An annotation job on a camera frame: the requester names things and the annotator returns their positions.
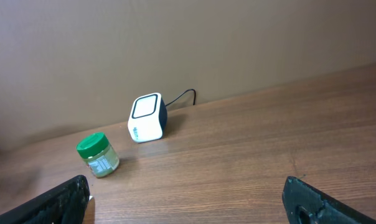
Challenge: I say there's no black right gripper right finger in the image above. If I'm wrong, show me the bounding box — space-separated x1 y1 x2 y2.
282 176 376 224

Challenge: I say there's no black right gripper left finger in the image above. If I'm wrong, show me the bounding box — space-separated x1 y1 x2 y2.
0 175 90 224

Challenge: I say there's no green lid glass jar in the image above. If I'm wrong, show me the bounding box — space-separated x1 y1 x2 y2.
76 132 120 178

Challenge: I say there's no white brown snack pouch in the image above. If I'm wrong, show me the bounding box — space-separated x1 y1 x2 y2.
82 195 95 224

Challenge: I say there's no white barcode scanner box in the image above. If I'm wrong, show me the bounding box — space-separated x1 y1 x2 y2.
128 93 167 143

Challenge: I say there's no black scanner cable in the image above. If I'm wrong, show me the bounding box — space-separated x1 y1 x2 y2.
165 88 197 107

